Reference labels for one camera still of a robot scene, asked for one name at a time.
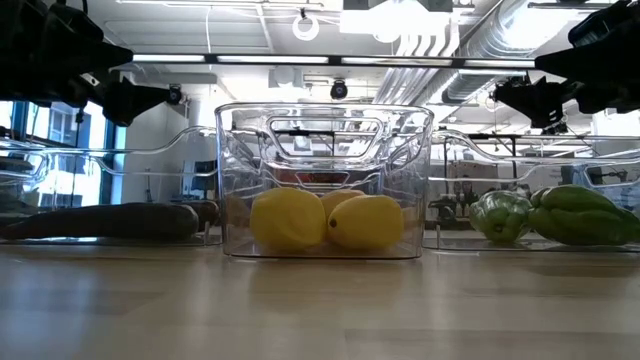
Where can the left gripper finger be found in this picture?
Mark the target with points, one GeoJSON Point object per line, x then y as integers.
{"type": "Point", "coordinates": [157, 97]}

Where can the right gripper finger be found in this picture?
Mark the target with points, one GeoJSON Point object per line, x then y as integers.
{"type": "Point", "coordinates": [510, 95]}

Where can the purple eggplant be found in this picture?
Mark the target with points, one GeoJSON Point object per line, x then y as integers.
{"type": "Point", "coordinates": [107, 220]}

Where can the green bell pepper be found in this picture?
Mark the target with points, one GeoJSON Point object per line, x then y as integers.
{"type": "Point", "coordinates": [500, 216]}
{"type": "Point", "coordinates": [580, 215]}

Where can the yellow lemon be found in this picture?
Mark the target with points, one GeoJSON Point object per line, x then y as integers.
{"type": "Point", "coordinates": [287, 217]}
{"type": "Point", "coordinates": [365, 222]}

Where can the orange toy fruit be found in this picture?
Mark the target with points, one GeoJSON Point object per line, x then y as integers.
{"type": "Point", "coordinates": [342, 197]}

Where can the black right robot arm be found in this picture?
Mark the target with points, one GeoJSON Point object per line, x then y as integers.
{"type": "Point", "coordinates": [600, 65]}

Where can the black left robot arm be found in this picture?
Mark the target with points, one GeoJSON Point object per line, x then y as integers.
{"type": "Point", "coordinates": [50, 50]}

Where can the shallow clear plastic bin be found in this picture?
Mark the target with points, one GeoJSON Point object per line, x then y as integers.
{"type": "Point", "coordinates": [165, 150]}
{"type": "Point", "coordinates": [450, 165]}

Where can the window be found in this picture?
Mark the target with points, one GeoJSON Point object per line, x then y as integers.
{"type": "Point", "coordinates": [60, 130]}

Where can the narrow clear plastic bin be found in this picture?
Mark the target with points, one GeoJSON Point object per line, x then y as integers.
{"type": "Point", "coordinates": [240, 150]}

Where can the silver ventilation duct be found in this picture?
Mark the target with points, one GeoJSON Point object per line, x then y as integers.
{"type": "Point", "coordinates": [500, 45]}

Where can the small black round camera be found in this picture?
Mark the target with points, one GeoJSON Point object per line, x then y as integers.
{"type": "Point", "coordinates": [339, 90]}

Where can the black aluminium frame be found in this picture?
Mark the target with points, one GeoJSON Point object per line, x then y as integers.
{"type": "Point", "coordinates": [335, 60]}

